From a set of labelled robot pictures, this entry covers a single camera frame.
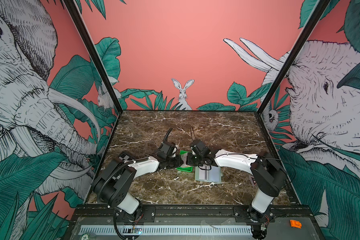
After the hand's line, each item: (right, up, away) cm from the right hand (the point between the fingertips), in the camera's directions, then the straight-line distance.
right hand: (183, 161), depth 86 cm
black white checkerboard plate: (-36, +1, +4) cm, 36 cm away
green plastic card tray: (+3, -5, 0) cm, 6 cm away
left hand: (+1, 0, +2) cm, 2 cm away
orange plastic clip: (+54, -26, -16) cm, 62 cm away
